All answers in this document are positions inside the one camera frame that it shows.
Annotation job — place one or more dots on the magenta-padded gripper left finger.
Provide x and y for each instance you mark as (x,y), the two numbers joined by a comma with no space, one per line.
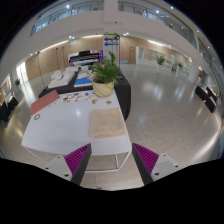
(77,159)

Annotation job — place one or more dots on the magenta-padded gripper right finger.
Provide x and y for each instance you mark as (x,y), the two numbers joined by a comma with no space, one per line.
(146,158)

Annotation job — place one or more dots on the beige terry towel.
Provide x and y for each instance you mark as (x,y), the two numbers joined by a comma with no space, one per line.
(107,123)

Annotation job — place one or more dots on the small wooden piece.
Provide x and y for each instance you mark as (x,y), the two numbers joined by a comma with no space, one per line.
(108,102)
(95,101)

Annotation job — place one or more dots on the flat red rectangular mat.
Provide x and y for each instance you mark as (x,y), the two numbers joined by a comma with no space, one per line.
(44,102)

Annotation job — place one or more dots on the black draped display table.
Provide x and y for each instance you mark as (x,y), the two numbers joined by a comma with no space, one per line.
(124,95)

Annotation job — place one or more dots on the potted plant in striped pot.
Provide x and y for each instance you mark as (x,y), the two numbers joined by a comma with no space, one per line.
(102,89)

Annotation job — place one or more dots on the blue and white model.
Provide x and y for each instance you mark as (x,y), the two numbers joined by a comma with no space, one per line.
(82,82)

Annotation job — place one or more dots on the white architectural model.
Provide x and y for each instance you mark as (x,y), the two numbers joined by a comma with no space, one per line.
(61,78)

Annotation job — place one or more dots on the black chairs group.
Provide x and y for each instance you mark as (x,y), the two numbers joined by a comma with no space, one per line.
(206,98)
(8,108)

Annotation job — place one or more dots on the tall black pole lamp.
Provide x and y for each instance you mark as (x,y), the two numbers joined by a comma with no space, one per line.
(40,71)

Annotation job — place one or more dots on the distant green potted plant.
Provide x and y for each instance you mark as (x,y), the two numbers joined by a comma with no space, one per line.
(17,82)
(161,60)

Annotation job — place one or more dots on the black piano with purple screen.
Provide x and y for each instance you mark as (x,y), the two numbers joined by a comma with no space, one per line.
(85,57)

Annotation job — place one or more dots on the white sign with arrows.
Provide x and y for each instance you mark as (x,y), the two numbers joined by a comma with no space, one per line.
(111,41)

